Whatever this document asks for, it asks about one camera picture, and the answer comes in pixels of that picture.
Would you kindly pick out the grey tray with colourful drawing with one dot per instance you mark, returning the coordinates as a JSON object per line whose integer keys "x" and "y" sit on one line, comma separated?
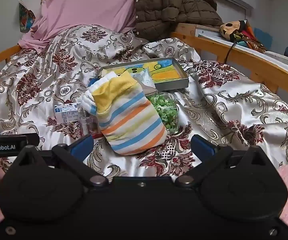
{"x": 169, "y": 72}

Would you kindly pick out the striped knit sock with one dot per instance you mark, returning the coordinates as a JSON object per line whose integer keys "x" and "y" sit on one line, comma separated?
{"x": 131, "y": 125}

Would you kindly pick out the brown quilted jacket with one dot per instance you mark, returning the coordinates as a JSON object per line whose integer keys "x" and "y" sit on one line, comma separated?
{"x": 169, "y": 5}

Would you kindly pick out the bag of green paper stars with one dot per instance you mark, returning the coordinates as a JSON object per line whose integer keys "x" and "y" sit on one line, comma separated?
{"x": 165, "y": 112}

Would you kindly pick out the pink bed sheet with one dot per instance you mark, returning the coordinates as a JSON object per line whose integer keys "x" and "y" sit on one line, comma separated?
{"x": 84, "y": 2}

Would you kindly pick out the clear plastic bottle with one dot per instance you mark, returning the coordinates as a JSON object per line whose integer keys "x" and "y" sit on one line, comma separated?
{"x": 86, "y": 122}

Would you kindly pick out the floral satin blanket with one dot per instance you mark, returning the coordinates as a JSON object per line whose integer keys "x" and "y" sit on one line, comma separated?
{"x": 233, "y": 105}

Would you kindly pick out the small white carton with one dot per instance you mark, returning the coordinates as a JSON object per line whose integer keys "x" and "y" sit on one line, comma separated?
{"x": 66, "y": 113}

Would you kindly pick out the clear plastic zip bag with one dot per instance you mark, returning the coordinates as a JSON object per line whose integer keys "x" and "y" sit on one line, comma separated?
{"x": 145, "y": 78}

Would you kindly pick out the colourful wall poster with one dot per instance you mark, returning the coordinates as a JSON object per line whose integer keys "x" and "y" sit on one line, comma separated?
{"x": 26, "y": 17}

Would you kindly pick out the yellow black plush toy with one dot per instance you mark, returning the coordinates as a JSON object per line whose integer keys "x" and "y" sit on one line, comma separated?
{"x": 252, "y": 42}

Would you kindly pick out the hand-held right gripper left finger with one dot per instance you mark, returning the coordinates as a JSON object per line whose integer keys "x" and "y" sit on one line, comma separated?
{"x": 81, "y": 145}

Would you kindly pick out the wooden bed frame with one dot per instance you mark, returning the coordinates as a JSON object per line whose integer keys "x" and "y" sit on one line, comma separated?
{"x": 258, "y": 65}

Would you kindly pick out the white board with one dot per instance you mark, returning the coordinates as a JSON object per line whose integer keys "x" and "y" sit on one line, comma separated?
{"x": 216, "y": 38}

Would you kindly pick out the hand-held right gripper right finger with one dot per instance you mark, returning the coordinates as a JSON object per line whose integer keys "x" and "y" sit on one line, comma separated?
{"x": 202, "y": 145}

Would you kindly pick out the tan and black plush toy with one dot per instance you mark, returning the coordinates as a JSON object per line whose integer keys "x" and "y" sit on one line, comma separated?
{"x": 230, "y": 28}

